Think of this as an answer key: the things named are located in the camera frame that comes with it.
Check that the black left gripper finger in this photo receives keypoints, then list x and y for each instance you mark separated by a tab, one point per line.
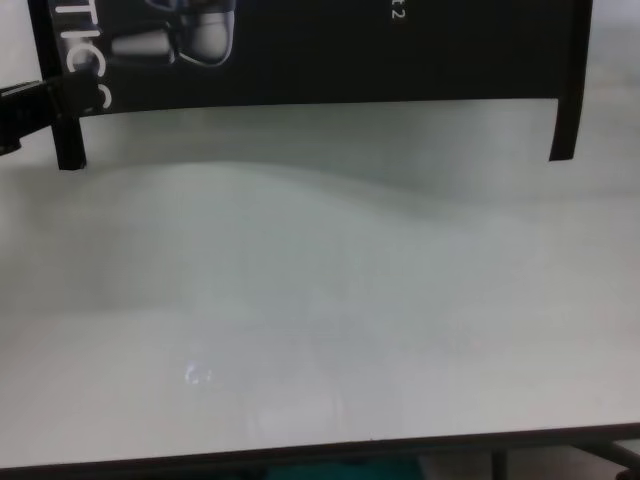
22	120
72	97

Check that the black robot poster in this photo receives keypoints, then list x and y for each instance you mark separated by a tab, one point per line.
350	60

